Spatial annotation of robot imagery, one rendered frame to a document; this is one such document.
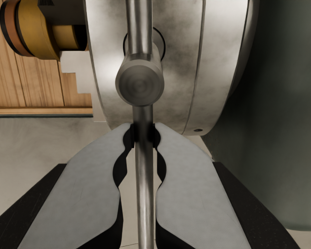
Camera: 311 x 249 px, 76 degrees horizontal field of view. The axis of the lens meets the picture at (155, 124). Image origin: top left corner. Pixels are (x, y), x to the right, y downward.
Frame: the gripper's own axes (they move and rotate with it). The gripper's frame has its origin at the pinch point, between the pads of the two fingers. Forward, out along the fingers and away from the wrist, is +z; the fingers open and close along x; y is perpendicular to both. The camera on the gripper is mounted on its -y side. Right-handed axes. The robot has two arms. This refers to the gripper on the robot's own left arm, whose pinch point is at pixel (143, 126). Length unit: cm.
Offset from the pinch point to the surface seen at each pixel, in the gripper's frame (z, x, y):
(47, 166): 111, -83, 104
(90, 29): 6.5, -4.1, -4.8
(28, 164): 112, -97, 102
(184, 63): 6.5, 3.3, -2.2
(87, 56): 19.3, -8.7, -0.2
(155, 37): 6.6, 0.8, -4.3
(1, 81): 39, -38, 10
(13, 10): 19.3, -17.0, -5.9
